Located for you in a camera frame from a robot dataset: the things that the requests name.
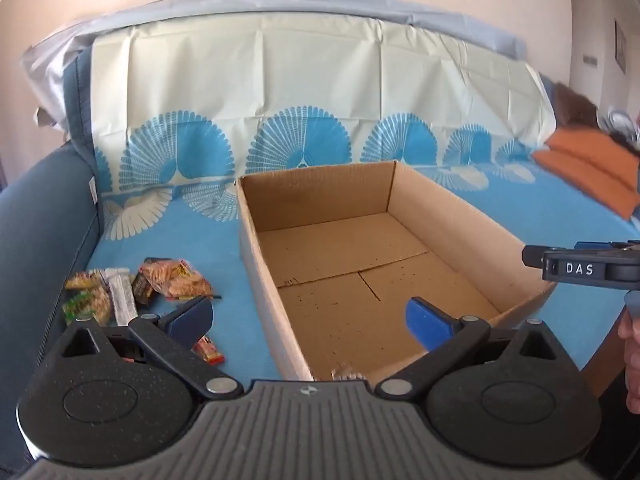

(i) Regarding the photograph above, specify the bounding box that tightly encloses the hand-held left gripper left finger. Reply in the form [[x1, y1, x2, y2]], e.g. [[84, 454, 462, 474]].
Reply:
[[56, 296, 242, 402]]

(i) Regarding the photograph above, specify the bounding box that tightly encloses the brown cloth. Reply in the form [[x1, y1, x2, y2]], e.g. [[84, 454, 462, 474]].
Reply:
[[552, 82, 602, 132]]

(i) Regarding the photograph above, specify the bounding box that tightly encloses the orange cracker packet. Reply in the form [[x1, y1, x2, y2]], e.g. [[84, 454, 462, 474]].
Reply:
[[138, 258, 214, 302]]

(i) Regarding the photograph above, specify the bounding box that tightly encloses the blue sofa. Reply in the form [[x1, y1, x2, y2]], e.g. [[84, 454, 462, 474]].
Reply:
[[0, 50, 109, 467]]

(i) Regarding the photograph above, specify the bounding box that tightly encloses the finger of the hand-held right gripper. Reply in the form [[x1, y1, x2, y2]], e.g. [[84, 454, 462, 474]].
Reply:
[[522, 245, 640, 282], [574, 240, 640, 252]]

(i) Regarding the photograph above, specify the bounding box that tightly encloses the dark brown snack packet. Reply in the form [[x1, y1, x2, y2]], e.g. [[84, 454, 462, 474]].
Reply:
[[130, 272, 157, 307]]

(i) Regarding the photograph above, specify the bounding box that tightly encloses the grey white clothes pile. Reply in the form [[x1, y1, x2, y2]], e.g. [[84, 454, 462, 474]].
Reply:
[[598, 107, 640, 152]]

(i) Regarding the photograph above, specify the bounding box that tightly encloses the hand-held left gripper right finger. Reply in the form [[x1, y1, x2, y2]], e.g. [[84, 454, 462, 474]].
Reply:
[[375, 296, 572, 402]]

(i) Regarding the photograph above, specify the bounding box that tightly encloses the white snack bar packet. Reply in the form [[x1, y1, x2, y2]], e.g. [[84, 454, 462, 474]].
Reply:
[[101, 267, 139, 329]]

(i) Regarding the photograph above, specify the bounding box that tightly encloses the blue fan-print sheet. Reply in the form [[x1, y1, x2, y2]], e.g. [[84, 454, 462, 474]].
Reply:
[[85, 12, 640, 397]]

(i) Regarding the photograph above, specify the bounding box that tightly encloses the person's right hand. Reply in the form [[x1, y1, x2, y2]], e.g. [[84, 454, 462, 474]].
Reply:
[[617, 310, 640, 413]]

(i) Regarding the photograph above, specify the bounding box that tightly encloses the green grainy snack packet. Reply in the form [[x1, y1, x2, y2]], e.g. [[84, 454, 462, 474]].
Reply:
[[64, 287, 112, 325]]

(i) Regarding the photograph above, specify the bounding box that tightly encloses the small framed wall picture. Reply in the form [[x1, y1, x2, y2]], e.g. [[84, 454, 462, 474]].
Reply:
[[614, 18, 629, 76]]

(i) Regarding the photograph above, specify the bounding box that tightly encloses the brown cardboard box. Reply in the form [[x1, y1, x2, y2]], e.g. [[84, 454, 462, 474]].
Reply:
[[235, 160, 559, 384]]

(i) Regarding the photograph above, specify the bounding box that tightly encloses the orange cushion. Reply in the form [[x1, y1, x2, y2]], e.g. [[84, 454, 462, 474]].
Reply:
[[532, 147, 640, 219], [545, 127, 640, 182]]

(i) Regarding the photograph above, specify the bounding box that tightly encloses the grey sofa cover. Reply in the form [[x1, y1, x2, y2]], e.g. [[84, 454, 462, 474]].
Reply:
[[20, 0, 529, 132]]

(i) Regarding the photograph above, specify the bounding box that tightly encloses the small red yellow packet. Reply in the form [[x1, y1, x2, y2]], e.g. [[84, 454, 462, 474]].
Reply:
[[192, 335, 227, 365]]

